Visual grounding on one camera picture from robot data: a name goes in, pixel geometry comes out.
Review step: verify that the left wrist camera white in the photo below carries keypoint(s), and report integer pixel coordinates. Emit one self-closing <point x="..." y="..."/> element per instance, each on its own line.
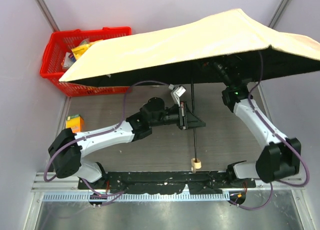
<point x="177" y="92"/>

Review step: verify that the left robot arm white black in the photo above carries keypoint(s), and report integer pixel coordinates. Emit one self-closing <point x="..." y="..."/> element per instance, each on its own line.
<point x="69" y="149"/>

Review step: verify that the orange juice carton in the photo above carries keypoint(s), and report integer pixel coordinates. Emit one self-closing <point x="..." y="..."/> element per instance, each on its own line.
<point x="75" y="123"/>

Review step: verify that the red plastic shopping basket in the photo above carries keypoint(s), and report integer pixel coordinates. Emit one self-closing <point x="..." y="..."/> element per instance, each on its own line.
<point x="61" y="43"/>

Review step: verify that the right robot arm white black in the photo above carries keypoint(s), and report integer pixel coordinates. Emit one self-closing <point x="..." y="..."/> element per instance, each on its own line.
<point x="279" y="157"/>

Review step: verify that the grey small box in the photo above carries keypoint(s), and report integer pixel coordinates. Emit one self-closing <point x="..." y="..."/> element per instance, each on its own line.
<point x="68" y="61"/>

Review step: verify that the beige and black umbrella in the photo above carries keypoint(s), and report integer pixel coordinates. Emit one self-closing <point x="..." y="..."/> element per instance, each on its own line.
<point x="229" y="44"/>

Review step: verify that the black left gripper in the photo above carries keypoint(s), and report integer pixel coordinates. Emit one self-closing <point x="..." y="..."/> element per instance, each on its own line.
<point x="182" y="115"/>

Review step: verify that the yellow chips bag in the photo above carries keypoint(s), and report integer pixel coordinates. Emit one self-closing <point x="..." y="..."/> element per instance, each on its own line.
<point x="83" y="47"/>

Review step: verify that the white slotted cable duct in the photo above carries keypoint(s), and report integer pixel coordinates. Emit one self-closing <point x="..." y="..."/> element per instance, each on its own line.
<point x="185" y="196"/>

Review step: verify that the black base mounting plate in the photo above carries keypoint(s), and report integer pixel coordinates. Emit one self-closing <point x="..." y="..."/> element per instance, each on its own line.
<point x="172" y="182"/>

